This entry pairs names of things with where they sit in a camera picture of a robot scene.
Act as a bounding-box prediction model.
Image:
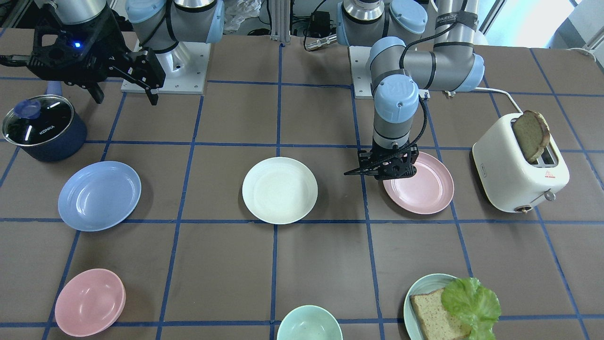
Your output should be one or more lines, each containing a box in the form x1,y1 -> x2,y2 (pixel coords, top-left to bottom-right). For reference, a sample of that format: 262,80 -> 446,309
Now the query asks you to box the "pink plate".
383,152 -> 454,215

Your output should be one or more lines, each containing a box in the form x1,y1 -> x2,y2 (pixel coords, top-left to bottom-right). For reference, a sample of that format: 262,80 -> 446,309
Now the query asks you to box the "pink bowl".
55,268 -> 126,337

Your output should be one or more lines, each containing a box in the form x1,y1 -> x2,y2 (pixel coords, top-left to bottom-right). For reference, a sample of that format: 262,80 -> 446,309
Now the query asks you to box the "bread slice on plate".
410,288 -> 471,340

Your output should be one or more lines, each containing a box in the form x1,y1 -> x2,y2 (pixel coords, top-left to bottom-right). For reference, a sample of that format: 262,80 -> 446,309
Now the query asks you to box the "green bowl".
276,305 -> 343,340

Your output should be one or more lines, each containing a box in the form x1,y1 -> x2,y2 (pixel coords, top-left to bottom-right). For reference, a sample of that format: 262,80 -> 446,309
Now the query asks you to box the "white toaster power cable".
474,86 -> 523,114

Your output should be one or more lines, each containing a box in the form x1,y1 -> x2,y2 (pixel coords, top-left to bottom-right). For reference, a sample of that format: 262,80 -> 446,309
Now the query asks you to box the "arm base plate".
348,46 -> 374,99
157,42 -> 213,95

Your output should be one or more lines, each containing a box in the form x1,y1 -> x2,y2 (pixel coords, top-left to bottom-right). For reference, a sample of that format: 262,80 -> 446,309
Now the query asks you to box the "blue plate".
58,161 -> 142,232

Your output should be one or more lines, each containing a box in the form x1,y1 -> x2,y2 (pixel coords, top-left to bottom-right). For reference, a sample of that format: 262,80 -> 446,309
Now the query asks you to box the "white toaster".
471,112 -> 570,213

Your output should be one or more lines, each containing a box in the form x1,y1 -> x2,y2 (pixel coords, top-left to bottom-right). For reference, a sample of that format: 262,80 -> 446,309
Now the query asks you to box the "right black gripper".
26,19 -> 166,106

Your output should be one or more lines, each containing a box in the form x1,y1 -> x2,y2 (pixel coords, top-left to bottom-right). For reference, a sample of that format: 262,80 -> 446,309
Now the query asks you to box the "blue saucepan with lid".
2,81 -> 88,162

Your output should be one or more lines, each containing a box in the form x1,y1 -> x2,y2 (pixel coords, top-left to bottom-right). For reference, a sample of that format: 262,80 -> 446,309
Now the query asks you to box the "green plate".
402,273 -> 471,340

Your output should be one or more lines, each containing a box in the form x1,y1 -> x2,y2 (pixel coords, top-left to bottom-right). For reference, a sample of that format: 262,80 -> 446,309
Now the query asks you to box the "green lettuce leaf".
441,277 -> 501,340

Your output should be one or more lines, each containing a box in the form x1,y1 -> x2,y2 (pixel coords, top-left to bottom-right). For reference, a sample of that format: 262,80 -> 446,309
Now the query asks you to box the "white plate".
242,157 -> 319,225

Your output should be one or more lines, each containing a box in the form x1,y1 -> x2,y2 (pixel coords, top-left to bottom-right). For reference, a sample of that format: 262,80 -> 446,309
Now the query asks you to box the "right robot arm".
3,0 -> 225,105

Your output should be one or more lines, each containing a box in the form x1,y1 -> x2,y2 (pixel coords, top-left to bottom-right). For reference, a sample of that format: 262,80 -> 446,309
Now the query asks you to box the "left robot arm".
336,0 -> 485,180

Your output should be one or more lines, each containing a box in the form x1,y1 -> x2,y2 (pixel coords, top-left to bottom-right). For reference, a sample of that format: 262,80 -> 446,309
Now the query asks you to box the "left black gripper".
344,144 -> 419,180

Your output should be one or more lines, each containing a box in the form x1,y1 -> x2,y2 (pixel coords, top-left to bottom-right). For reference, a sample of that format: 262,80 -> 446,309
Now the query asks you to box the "toast slice in toaster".
512,110 -> 551,163

